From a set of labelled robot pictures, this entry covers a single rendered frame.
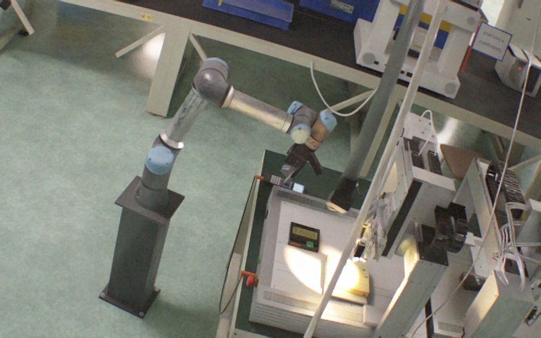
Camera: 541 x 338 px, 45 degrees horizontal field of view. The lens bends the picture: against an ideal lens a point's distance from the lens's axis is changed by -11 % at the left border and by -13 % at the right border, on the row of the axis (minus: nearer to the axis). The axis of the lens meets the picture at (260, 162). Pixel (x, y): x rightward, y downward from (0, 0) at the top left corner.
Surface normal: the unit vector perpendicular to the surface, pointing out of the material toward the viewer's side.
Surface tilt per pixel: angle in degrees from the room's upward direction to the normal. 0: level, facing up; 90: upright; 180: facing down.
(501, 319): 90
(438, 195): 90
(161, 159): 8
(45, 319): 0
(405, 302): 90
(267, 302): 0
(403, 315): 90
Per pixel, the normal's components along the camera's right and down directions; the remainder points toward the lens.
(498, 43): -0.09, 0.51
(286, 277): 0.28, -0.81
